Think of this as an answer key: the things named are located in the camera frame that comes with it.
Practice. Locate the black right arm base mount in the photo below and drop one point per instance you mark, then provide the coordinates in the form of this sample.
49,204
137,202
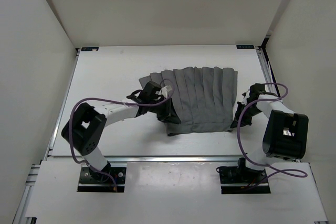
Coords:
239,179

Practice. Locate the grey pleated skirt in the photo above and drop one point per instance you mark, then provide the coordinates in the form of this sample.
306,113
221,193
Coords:
204,98

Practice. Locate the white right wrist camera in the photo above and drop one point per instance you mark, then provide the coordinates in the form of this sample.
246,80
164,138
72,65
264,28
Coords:
246,96

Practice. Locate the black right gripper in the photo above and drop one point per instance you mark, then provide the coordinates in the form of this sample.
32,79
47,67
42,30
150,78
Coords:
234,123

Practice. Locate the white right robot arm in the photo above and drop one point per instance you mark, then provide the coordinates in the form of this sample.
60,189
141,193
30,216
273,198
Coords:
285,137

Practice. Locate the left blue corner label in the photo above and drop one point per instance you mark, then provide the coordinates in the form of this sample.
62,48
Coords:
89,48

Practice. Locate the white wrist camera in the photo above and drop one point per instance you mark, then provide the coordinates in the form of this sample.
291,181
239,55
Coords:
246,96
165,91

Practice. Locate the right blue corner label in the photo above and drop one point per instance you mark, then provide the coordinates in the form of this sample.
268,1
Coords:
245,47

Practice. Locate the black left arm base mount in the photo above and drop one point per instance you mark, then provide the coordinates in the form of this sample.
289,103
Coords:
112,181

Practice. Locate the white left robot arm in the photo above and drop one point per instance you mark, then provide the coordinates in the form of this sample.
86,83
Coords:
90,116

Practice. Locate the blue corner label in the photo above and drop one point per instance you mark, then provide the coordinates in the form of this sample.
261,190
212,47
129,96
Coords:
89,48
245,47

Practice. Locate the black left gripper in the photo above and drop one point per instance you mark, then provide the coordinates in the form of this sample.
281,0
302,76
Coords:
168,115

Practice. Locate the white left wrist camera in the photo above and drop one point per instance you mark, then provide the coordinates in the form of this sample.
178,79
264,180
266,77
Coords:
165,91

